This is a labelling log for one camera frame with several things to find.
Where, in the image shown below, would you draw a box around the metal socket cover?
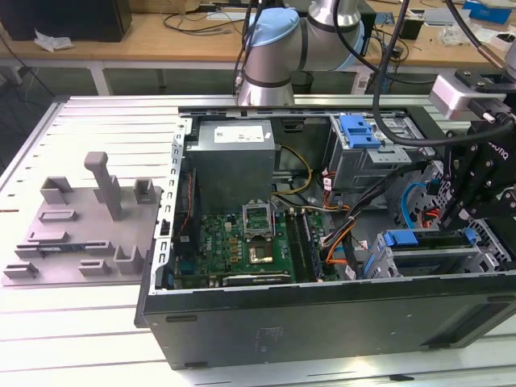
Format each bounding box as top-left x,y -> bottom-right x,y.
240,201 -> 273,239

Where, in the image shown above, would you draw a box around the blue data wire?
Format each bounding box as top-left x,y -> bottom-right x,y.
400,179 -> 441,233

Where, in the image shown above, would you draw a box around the RAM stick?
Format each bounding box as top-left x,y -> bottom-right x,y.
35,244 -> 89,254
301,211 -> 325,281

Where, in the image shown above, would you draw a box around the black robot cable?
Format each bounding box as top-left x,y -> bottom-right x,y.
232,0 -> 263,96

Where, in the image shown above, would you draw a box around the orange yellow wire bundle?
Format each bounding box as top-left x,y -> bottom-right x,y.
320,225 -> 356,269

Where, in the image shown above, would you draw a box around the blue plastic drive latch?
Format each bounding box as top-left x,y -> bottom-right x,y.
339,114 -> 383,149

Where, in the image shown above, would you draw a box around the grey tray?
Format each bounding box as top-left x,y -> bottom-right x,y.
422,6 -> 471,27

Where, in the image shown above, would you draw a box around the black speaker box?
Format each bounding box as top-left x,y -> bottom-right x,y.
360,10 -> 378,57

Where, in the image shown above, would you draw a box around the blue cardboard box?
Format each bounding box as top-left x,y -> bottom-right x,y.
462,0 -> 513,23

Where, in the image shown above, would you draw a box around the white box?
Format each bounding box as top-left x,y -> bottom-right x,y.
489,31 -> 516,52

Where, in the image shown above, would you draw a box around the metal optical drive cage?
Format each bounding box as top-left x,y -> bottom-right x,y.
325,114 -> 435,195

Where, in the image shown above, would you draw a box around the black RAM slot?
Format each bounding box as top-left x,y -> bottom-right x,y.
285,209 -> 304,283
296,210 -> 314,282
290,209 -> 310,283

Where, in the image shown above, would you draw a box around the red orange labelled wires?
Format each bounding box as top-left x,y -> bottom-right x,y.
318,167 -> 354,213

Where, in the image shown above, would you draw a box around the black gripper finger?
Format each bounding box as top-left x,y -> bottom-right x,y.
439,139 -> 485,227
459,189 -> 516,227

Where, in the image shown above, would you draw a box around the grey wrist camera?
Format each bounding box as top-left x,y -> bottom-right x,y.
428,68 -> 516,122

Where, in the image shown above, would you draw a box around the metal disk bay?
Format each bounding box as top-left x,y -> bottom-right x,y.
360,219 -> 511,280

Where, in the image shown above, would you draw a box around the black case fan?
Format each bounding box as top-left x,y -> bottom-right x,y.
173,165 -> 202,253

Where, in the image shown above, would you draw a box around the yellow black power wire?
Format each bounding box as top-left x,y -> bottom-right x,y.
272,145 -> 314,199

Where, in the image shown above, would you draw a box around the black cable copper end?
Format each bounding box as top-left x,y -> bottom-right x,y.
443,0 -> 507,69

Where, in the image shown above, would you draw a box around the grey parts rack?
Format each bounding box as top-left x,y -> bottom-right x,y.
2,151 -> 164,288

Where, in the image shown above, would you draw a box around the grey power supply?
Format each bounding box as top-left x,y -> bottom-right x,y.
184,119 -> 279,202

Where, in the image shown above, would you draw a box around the crumpled white paper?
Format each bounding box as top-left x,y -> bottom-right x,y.
34,27 -> 76,52

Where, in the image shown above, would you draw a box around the green motherboard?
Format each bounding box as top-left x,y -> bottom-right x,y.
173,209 -> 338,289

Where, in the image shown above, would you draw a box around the large black box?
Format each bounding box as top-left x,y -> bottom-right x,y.
0,0 -> 133,44

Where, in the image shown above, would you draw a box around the black graphics card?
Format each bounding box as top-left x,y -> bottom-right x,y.
221,273 -> 291,288

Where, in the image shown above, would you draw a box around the hard disk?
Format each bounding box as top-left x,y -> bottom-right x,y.
364,227 -> 481,280

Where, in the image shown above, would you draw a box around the CPU socket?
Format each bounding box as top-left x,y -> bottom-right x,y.
246,239 -> 278,267

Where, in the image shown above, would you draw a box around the wooden desk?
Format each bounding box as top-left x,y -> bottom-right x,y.
0,0 -> 516,98

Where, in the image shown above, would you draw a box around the clear plastic bags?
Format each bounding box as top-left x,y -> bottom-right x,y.
439,22 -> 501,48

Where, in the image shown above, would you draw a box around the small black box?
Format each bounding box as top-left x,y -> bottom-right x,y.
397,18 -> 424,40

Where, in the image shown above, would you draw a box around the black PC case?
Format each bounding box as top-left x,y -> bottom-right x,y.
134,102 -> 516,372

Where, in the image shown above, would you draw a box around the orange disk power wire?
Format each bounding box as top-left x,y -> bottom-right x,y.
418,207 -> 441,231

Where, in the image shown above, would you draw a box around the black wire bundle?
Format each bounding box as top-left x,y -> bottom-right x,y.
322,159 -> 444,279

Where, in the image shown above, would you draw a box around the thick black camera cable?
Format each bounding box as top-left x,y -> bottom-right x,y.
371,0 -> 516,147

